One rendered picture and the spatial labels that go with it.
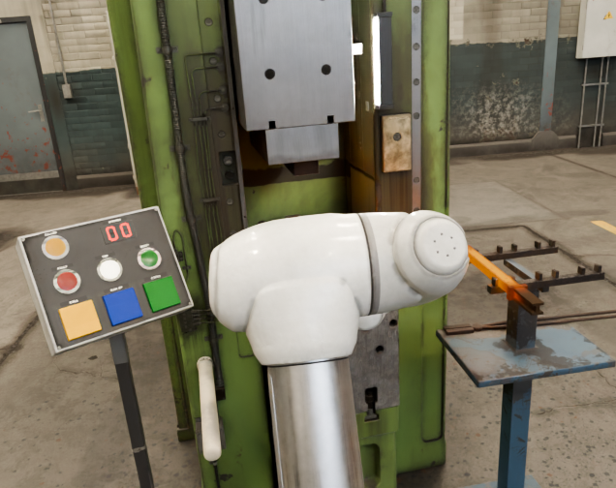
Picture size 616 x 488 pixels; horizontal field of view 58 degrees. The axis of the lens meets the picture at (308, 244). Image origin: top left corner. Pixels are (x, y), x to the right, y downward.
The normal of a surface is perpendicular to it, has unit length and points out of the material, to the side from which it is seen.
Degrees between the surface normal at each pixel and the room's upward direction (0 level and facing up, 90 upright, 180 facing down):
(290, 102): 90
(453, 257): 57
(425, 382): 90
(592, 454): 0
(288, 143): 90
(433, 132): 90
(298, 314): 67
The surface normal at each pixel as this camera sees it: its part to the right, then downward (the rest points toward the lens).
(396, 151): 0.22, 0.31
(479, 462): -0.07, -0.94
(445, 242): 0.23, -0.20
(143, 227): 0.49, -0.28
